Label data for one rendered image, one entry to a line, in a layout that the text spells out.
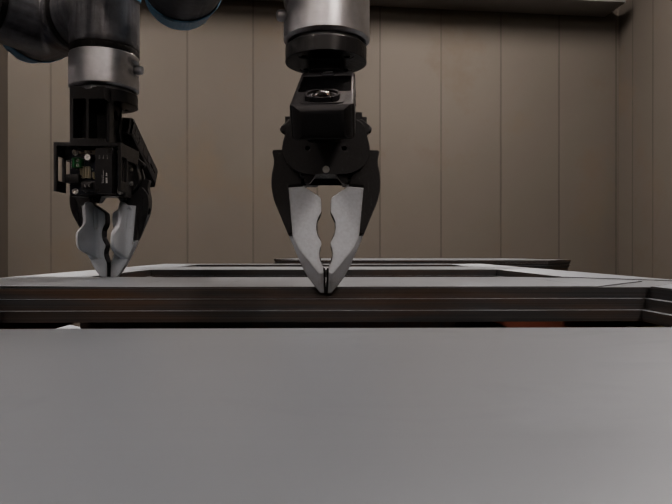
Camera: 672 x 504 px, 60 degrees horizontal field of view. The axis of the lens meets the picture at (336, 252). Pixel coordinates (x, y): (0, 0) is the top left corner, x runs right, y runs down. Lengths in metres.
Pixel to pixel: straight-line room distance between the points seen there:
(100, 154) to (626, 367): 0.58
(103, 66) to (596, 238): 3.81
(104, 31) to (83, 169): 0.15
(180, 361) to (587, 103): 4.20
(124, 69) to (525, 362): 0.60
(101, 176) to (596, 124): 3.89
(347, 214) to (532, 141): 3.64
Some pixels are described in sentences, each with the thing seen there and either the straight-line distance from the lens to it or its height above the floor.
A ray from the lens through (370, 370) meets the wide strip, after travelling 0.15.
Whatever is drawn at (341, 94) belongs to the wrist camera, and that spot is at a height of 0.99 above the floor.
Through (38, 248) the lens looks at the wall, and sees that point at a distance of 3.91.
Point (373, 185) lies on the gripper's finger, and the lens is 0.49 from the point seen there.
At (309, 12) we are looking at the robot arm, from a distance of 0.51.
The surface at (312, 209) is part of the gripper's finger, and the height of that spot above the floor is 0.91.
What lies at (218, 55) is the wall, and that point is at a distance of 3.86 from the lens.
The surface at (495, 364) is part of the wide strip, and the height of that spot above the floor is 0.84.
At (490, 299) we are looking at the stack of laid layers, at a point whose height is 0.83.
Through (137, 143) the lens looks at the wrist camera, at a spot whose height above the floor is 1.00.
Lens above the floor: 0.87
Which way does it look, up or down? level
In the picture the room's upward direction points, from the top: straight up
